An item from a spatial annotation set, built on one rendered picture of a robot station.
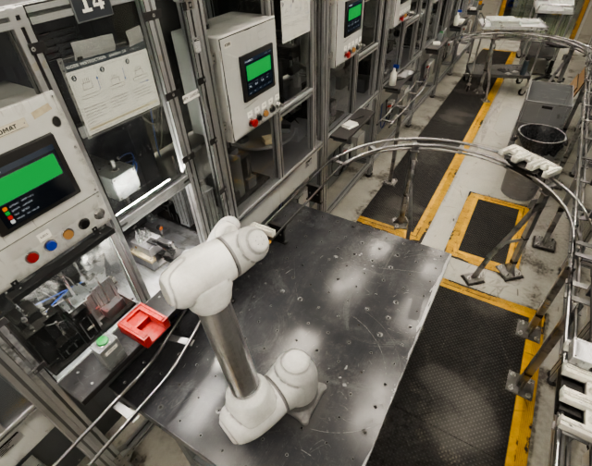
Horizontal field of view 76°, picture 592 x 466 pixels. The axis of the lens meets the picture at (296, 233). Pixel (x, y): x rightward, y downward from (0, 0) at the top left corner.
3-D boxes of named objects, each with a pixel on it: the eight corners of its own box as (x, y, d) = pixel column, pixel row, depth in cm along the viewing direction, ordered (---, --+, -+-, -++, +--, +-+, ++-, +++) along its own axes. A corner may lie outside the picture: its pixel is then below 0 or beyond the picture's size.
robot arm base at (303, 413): (332, 379, 160) (332, 372, 156) (306, 426, 146) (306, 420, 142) (295, 360, 167) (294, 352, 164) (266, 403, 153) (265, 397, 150)
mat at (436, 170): (420, 243, 319) (421, 242, 318) (355, 222, 343) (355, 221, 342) (517, 52, 691) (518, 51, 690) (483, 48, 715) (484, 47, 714)
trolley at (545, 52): (554, 76, 595) (583, 5, 532) (513, 72, 613) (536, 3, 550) (550, 59, 653) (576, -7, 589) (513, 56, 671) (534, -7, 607)
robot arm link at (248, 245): (244, 223, 123) (207, 242, 116) (265, 211, 107) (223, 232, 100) (264, 259, 123) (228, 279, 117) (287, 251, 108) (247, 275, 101)
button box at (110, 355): (111, 371, 141) (99, 353, 133) (97, 361, 144) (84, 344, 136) (128, 354, 146) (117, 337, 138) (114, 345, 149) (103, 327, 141)
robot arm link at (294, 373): (326, 390, 151) (327, 361, 136) (290, 421, 142) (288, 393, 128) (300, 361, 160) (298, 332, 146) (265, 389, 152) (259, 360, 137)
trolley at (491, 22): (463, 93, 556) (483, 19, 493) (460, 79, 597) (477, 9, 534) (529, 96, 540) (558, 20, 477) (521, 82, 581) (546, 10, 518)
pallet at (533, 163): (495, 161, 265) (499, 148, 258) (509, 155, 269) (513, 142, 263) (542, 187, 240) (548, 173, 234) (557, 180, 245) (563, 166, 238)
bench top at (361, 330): (331, 551, 121) (331, 549, 118) (110, 390, 164) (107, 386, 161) (450, 258, 216) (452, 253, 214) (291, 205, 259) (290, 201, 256)
